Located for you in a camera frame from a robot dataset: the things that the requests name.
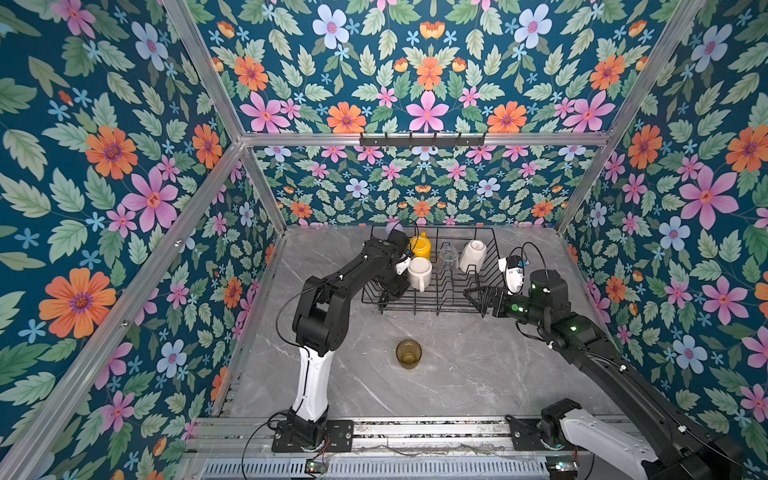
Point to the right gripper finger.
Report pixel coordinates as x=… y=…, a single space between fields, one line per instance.
x=482 y=305
x=481 y=291

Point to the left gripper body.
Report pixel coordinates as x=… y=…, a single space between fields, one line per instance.
x=390 y=273

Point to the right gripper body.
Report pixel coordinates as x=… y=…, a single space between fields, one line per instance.
x=516 y=307

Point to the red white mug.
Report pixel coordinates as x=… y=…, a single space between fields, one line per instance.
x=419 y=273

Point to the cream white mug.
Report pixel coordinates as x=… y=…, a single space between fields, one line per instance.
x=473 y=256

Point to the yellow mug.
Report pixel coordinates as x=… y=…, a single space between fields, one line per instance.
x=421 y=246

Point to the clear drinking glass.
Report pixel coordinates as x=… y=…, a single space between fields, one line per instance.
x=447 y=259

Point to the olive green glass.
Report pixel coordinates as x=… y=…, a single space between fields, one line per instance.
x=408 y=353

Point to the black mug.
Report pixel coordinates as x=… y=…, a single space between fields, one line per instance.
x=397 y=287

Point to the lilac plastic cup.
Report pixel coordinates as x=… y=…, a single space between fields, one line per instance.
x=393 y=226

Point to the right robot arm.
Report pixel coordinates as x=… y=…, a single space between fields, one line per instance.
x=670 y=444

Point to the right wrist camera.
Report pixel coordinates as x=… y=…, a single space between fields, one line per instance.
x=512 y=269

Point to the black wire dish rack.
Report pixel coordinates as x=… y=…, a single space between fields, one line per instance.
x=445 y=292

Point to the wall hook rail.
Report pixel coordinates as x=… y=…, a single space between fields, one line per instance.
x=408 y=140

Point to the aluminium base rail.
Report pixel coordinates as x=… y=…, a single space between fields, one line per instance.
x=485 y=434

